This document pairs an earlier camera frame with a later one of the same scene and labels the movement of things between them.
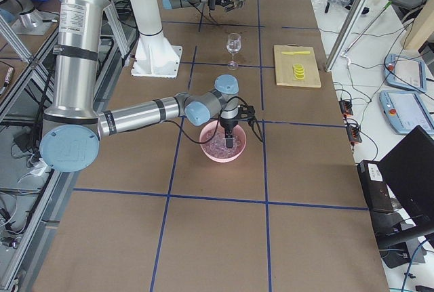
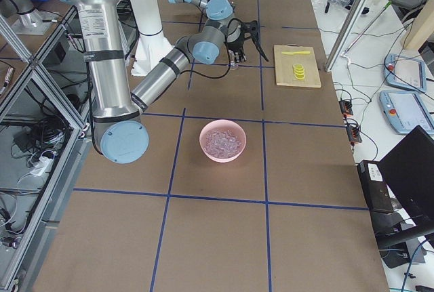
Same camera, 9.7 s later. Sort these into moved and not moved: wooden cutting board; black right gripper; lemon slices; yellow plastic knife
Moved: black right gripper
Not moved: lemon slices; yellow plastic knife; wooden cutting board
